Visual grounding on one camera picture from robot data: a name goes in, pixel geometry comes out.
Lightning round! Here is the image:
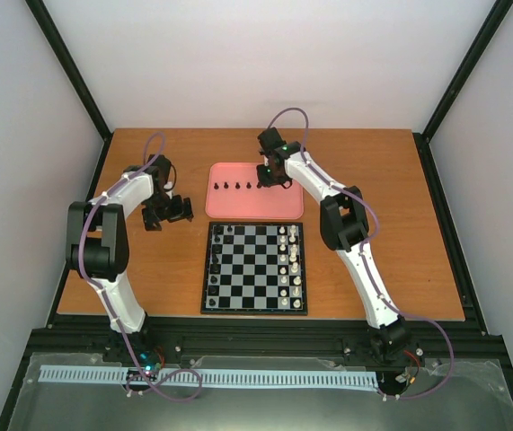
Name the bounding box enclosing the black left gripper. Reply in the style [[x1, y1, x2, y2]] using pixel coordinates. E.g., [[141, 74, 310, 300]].
[[143, 193, 193, 231]]

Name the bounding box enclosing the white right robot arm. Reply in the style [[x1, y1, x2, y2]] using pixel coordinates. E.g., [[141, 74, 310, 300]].
[[257, 127, 410, 364]]

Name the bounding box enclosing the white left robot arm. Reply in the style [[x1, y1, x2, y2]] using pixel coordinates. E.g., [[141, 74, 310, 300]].
[[66, 155, 193, 362]]

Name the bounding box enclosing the white chess pieces row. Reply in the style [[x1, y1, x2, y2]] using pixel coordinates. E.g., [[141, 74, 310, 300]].
[[276, 224, 305, 312]]

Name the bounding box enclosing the pink plastic tray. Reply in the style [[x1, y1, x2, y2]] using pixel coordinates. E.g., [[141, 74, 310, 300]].
[[205, 163, 305, 220]]

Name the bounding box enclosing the black and white chessboard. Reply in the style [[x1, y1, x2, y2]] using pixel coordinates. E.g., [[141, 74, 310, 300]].
[[200, 221, 308, 316]]

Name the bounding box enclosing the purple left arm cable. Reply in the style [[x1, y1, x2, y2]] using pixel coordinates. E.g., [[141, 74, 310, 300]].
[[77, 132, 203, 403]]

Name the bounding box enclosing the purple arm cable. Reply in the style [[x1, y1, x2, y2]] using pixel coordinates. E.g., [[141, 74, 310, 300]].
[[77, 132, 203, 403], [268, 107, 456, 400]]

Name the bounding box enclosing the black aluminium frame rail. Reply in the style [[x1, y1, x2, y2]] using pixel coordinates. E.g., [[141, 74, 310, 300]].
[[24, 315, 510, 368]]

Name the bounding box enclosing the light blue slotted cable duct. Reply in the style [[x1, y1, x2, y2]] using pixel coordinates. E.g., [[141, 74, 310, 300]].
[[38, 365, 377, 391]]

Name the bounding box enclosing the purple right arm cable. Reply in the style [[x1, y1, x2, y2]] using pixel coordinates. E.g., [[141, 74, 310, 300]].
[[268, 107, 456, 400]]

